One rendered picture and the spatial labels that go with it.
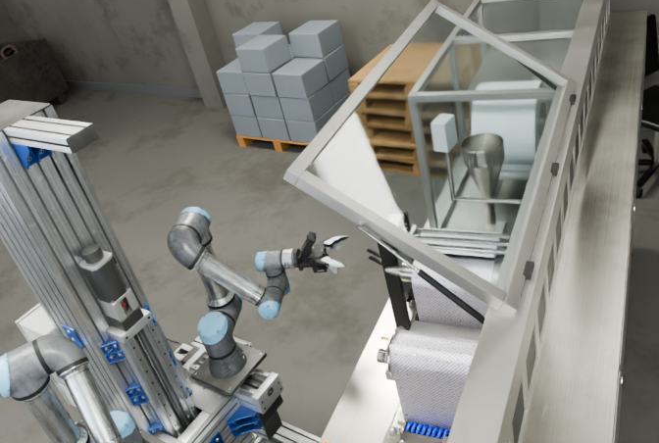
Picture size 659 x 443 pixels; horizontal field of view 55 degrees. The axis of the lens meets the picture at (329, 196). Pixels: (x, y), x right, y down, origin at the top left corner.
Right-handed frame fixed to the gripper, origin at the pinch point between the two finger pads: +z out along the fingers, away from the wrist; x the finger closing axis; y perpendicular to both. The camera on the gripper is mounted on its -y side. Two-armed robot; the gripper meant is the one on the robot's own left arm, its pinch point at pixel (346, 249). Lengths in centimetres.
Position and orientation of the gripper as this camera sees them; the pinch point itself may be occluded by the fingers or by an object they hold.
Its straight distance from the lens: 231.1
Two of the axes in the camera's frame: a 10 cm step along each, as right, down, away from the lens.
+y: 2.3, 7.5, 6.2
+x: -1.1, 6.5, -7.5
